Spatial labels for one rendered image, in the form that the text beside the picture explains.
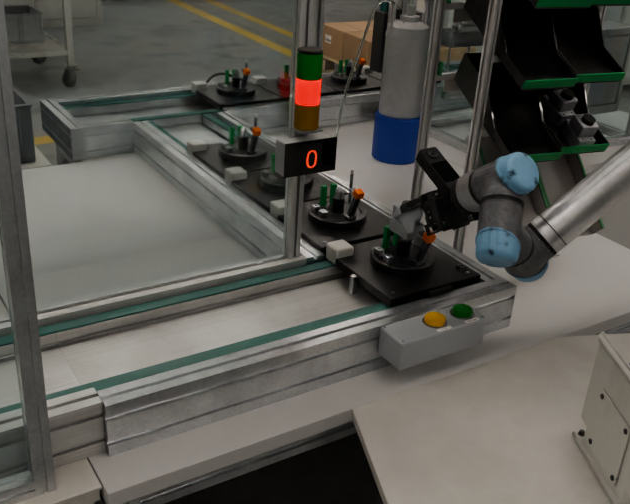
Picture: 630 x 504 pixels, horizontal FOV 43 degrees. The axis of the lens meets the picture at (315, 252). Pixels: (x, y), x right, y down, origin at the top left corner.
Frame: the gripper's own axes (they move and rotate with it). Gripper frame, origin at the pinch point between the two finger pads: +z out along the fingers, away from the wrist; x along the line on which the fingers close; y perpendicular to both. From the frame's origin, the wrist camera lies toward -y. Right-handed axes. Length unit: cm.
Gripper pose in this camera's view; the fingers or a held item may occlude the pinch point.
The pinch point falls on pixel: (406, 210)
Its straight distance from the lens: 171.0
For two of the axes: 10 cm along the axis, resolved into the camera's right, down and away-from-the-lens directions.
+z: -4.7, 2.1, 8.6
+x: 8.4, -1.9, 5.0
